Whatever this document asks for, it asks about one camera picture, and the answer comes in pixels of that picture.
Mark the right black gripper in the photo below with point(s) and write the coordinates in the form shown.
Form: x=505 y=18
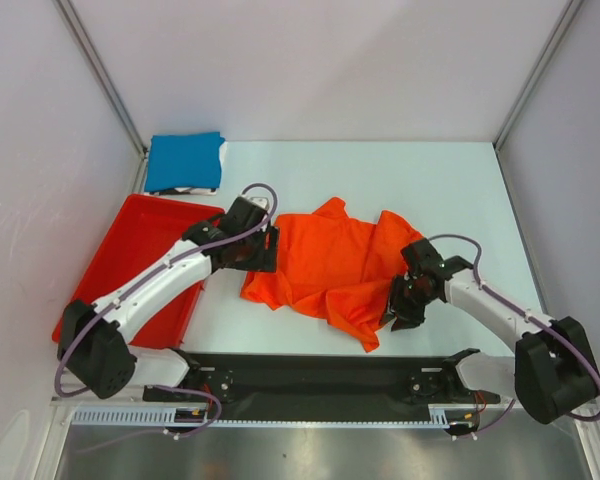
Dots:
x=406 y=317

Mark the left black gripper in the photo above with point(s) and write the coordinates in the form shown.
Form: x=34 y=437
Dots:
x=265 y=261

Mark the orange t shirt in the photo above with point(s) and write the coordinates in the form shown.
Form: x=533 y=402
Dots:
x=334 y=267

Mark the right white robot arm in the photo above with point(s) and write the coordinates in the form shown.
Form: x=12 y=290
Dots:
x=551 y=372

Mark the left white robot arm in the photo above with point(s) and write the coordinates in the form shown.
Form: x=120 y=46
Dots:
x=95 y=338

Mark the folded blue t shirt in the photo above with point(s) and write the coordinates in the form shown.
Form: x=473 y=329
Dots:
x=185 y=161

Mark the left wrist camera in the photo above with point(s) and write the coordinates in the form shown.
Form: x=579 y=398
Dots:
x=261 y=202

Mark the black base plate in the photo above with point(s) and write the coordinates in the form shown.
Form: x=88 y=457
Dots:
x=307 y=388

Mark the aluminium frame rail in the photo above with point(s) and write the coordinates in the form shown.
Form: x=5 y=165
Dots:
x=124 y=401

